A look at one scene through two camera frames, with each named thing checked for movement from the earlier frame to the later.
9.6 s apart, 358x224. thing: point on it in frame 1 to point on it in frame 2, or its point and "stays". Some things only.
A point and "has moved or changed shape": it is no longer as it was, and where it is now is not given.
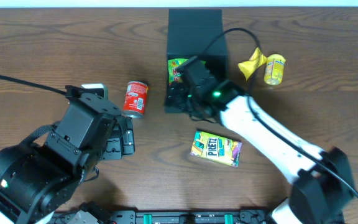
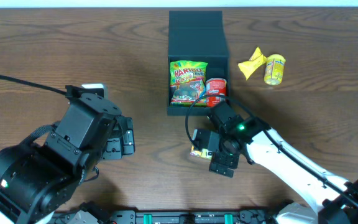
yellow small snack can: (274, 69) stays
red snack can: (135, 100) has moved or changed shape
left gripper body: (120, 140) stays
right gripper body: (179, 92) to (223, 158)
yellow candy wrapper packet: (256, 60) stays
